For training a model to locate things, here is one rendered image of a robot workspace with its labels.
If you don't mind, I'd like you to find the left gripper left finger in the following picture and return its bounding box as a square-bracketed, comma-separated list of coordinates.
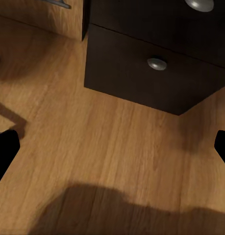
[0, 129, 20, 180]

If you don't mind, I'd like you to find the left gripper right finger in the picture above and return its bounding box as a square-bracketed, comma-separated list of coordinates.
[214, 130, 225, 162]

